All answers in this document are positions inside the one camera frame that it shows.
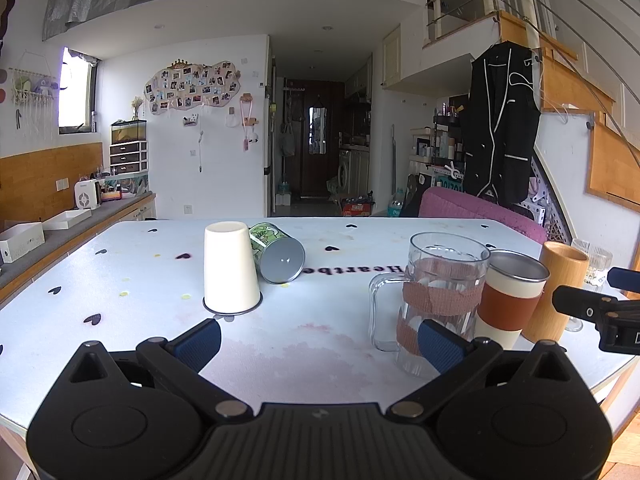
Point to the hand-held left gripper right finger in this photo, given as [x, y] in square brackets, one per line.
[440, 346]

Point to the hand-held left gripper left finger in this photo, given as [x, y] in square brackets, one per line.
[199, 344]

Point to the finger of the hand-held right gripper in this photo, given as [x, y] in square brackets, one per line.
[575, 300]
[625, 278]

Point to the white cup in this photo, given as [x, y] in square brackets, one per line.
[231, 267]

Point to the bamboo cup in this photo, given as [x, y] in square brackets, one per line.
[557, 280]

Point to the ribbed drinking glass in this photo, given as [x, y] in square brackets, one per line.
[598, 262]

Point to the stemmed glass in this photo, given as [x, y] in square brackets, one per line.
[580, 246]

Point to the steel tumbler with brown sleeve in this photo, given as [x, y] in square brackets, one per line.
[510, 300]

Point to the taped glass mug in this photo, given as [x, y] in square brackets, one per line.
[435, 280]

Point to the perforated metal panel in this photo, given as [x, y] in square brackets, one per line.
[542, 195]

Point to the green printed tin can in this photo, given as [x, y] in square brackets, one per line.
[277, 260]

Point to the white heart-print table cover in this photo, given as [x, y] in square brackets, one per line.
[320, 320]

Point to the purple chair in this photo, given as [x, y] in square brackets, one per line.
[475, 212]

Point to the white tray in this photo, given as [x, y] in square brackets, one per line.
[67, 219]

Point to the white countertop appliance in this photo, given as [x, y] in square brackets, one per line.
[87, 194]

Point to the black jacket with white trim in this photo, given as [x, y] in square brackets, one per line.
[500, 125]

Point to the washing machine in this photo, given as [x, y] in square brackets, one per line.
[350, 170]

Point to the small drawer unit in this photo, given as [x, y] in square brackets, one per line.
[128, 156]

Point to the black storage rack with bottles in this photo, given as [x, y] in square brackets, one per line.
[445, 145]

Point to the white cardboard box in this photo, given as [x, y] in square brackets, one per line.
[20, 242]

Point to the hanging tote bag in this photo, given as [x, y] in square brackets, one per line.
[288, 142]

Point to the fish tank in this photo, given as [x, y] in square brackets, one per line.
[129, 131]

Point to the brown door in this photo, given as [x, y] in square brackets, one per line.
[332, 130]

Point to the dried flower bunch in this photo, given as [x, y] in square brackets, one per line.
[137, 107]

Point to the door mirror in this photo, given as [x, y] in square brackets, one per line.
[317, 130]

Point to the cloud-shaped photo board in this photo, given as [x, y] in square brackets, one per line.
[192, 85]

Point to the window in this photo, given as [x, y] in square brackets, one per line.
[75, 92]

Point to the metal stair railing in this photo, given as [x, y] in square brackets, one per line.
[550, 5]

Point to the pink hanging wall ornament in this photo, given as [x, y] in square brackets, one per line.
[246, 120]

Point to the macrame wall hanging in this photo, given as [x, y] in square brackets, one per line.
[32, 95]

